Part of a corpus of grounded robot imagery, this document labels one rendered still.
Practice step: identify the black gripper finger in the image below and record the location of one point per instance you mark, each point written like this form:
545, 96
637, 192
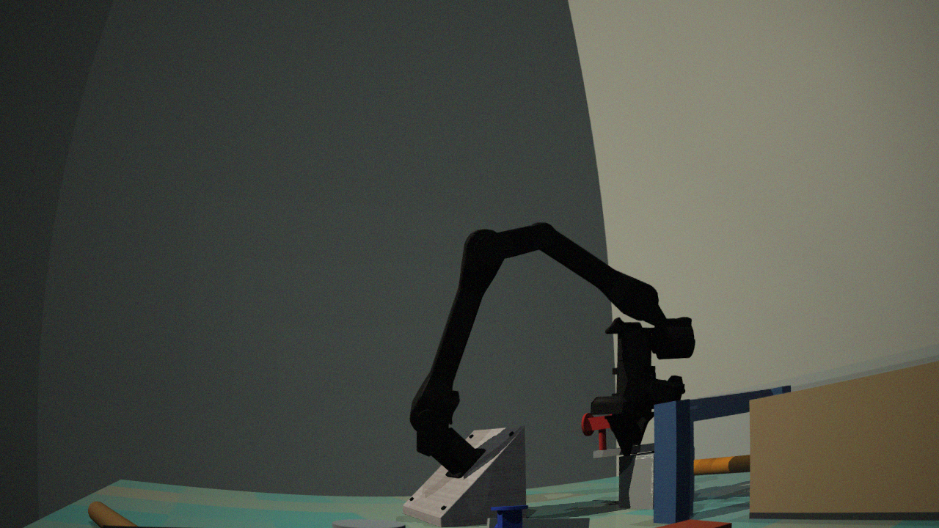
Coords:
640, 428
624, 430

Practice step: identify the black-headed mallet with wooden handle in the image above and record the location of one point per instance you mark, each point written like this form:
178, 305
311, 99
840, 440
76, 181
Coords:
105, 517

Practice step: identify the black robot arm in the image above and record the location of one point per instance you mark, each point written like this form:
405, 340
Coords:
484, 251

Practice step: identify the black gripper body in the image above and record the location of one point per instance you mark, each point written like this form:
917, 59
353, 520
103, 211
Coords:
628, 381

